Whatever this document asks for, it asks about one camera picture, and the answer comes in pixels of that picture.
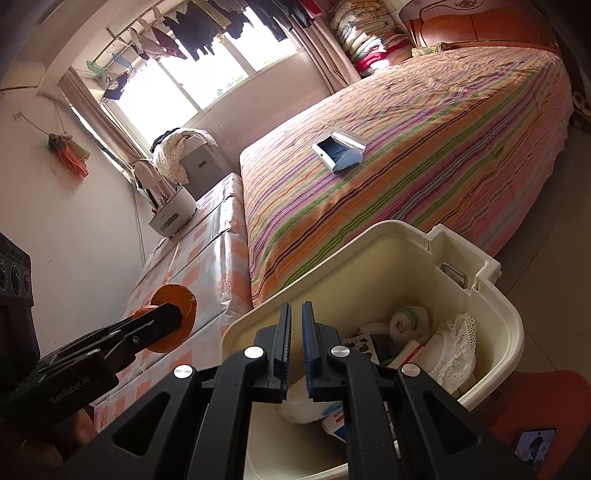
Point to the floral cloth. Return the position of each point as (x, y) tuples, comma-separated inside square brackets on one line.
[(173, 154)]

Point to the orange peel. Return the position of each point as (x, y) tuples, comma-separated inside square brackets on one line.
[(180, 297)]

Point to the cream plastic bin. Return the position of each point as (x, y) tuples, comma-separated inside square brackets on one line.
[(360, 277)]

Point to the checkered covered side table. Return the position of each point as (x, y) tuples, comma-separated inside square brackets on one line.
[(207, 258)]

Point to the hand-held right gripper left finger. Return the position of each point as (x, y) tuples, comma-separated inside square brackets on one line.
[(285, 344)]

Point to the orange hanging rag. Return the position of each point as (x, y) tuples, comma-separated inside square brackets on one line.
[(69, 154)]

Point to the pale draped cloth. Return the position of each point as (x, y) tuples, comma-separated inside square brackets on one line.
[(147, 177)]

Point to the white desk organizer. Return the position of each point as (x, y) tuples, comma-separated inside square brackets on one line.
[(173, 215)]

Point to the pair of beige slippers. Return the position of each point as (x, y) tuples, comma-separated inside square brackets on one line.
[(582, 101)]

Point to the small floral pillow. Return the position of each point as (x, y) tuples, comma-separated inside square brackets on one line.
[(434, 50)]

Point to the white rolled wad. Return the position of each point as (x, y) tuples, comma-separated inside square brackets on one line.
[(408, 323)]

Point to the red stool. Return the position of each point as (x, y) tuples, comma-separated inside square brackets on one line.
[(545, 401)]

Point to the white red medicine box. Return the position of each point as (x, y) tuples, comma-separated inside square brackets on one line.
[(407, 356)]

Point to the window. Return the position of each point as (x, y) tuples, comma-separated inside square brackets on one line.
[(184, 92)]

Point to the row of hanging clothes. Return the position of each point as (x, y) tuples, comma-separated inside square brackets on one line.
[(198, 32)]

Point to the stack of folded quilts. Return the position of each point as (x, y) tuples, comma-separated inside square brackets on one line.
[(369, 41)]

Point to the grey cabinet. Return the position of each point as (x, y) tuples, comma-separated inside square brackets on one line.
[(204, 171)]

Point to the person's left hand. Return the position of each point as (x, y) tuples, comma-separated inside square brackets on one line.
[(51, 445)]

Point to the wooden bed headboard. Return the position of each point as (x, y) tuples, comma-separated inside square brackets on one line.
[(485, 23)]

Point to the white blue lint brush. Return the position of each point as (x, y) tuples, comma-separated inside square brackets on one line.
[(339, 153)]

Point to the bed with striped sheet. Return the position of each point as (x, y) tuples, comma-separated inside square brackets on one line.
[(392, 166)]

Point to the blue white medicine box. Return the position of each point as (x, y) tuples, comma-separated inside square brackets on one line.
[(337, 423)]

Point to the white tissue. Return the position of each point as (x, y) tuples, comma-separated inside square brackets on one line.
[(298, 411)]

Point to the black garment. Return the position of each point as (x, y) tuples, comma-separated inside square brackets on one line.
[(161, 137)]

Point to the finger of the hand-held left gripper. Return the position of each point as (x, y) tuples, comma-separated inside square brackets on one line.
[(152, 322)]

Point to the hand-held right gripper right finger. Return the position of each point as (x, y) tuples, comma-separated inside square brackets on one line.
[(308, 355)]

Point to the dark printed card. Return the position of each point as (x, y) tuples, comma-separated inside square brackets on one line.
[(364, 347)]

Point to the pink curtain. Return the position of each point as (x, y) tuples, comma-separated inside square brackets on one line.
[(94, 117), (323, 62)]

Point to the white lace-trimmed cloth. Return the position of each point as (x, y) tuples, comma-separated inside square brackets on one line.
[(455, 353)]

